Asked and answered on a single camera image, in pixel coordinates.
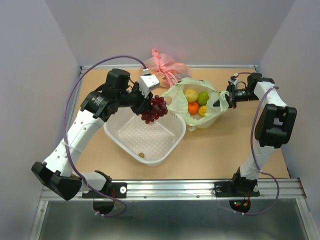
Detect yellow fake round pear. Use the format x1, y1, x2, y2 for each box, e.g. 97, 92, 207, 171
184, 88, 199, 103

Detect green fake pear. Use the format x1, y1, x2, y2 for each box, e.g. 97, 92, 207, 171
197, 91, 210, 106

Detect aluminium front rail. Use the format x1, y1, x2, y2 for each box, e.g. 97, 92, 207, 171
39, 178, 307, 201

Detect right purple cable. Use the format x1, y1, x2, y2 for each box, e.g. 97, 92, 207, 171
231, 72, 280, 216

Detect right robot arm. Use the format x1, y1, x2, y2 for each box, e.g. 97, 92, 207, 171
212, 72, 297, 198

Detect white plastic basket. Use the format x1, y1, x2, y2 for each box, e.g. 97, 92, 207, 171
103, 108, 186, 167

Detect pink tied plastic bag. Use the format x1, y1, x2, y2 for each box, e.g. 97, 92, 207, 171
144, 48, 191, 88

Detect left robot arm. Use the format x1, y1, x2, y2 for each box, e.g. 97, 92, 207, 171
31, 68, 160, 201

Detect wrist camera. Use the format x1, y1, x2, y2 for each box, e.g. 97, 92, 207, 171
228, 73, 239, 86
137, 68, 160, 98

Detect purple cable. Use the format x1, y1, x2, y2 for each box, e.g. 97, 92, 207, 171
231, 72, 280, 216
62, 54, 148, 218

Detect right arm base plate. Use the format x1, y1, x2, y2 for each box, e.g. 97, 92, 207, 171
212, 181, 260, 198

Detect orange fake tangerine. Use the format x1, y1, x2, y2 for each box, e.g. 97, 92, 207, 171
188, 101, 200, 115

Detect red fake grapes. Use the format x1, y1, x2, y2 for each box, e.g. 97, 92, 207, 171
141, 95, 168, 124

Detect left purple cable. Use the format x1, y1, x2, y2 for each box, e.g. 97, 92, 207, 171
62, 54, 148, 218

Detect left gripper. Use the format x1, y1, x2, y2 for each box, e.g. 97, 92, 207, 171
117, 81, 154, 116

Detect small brown fake nut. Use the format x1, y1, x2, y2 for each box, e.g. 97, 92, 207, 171
138, 152, 145, 158

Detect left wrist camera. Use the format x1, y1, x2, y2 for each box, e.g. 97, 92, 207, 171
137, 68, 160, 98

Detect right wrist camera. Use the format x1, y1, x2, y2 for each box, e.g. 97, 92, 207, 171
228, 73, 239, 86

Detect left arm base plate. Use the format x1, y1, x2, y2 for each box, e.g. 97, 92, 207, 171
82, 182, 128, 199

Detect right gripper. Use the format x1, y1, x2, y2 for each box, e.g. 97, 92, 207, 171
213, 83, 260, 109

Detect green plastic bag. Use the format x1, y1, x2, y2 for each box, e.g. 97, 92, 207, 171
162, 77, 229, 129

